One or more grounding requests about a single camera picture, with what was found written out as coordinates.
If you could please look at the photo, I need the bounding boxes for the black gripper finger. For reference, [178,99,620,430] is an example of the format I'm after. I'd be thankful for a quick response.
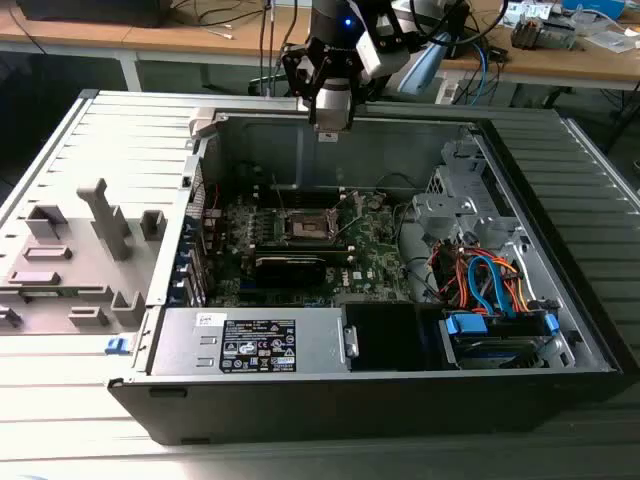
[281,43,321,126]
[348,74,372,126]

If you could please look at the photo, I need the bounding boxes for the silver CPU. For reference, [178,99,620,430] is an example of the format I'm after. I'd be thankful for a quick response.
[314,85,353,135]

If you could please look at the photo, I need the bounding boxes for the CPU socket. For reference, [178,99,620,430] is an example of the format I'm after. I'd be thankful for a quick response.
[283,207,342,244]

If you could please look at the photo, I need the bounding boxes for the metal CPU cooler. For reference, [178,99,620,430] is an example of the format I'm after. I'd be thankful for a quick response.
[509,13,540,51]

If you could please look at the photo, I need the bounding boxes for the black speaker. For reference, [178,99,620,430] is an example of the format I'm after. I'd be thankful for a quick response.
[442,0,472,60]

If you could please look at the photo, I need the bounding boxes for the green motherboard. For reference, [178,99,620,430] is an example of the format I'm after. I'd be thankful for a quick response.
[205,192,417,309]

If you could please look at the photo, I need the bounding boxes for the black graphics card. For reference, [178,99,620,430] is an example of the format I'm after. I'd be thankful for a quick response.
[253,255,329,291]

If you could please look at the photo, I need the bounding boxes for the white paper cards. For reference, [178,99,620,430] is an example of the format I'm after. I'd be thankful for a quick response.
[497,1,555,17]

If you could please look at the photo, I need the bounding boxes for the black box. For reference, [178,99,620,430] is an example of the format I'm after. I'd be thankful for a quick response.
[17,0,169,29]

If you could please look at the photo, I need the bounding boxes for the silver metal drive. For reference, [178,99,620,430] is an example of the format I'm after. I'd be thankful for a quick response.
[537,19,579,50]

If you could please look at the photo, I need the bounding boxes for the wooden desk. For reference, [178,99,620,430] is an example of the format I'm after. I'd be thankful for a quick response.
[0,0,640,86]

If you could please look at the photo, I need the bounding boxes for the black plastic fan shroud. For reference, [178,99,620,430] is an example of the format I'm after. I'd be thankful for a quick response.
[344,302,421,374]

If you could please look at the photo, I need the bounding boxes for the hard disk in blue carrier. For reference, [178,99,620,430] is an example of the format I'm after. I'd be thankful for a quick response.
[439,309,564,372]

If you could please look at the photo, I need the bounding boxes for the blue cardboard box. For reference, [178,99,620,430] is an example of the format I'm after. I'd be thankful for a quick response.
[562,0,626,17]

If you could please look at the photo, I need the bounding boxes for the clear plastic bag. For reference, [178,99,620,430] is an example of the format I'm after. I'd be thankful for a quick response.
[584,27,640,54]

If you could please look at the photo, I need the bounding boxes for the grey parts rack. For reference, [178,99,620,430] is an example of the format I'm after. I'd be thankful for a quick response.
[0,177,169,336]

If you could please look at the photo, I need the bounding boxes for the grey power supply unit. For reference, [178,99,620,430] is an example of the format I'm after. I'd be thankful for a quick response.
[147,307,352,377]

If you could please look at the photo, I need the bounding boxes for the black PC case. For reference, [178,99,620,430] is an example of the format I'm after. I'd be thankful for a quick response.
[107,89,640,446]

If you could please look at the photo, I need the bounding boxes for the green RAM stick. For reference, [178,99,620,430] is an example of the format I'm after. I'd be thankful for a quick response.
[22,287,81,302]

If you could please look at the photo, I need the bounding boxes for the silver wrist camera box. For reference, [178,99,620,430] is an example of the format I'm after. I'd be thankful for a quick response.
[355,30,385,80]

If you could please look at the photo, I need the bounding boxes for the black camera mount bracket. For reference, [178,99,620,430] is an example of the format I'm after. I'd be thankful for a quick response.
[372,0,417,76]

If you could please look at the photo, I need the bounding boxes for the thin black wire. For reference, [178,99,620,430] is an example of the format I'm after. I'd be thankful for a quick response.
[374,171,419,201]

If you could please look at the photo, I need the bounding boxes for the blue cable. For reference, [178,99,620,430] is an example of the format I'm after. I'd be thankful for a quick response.
[469,39,494,106]

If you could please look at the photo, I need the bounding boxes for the blue data wire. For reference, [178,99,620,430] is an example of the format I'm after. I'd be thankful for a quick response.
[467,252,519,319]

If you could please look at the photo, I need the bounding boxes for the orange data wire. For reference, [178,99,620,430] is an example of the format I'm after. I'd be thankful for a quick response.
[499,253,534,315]

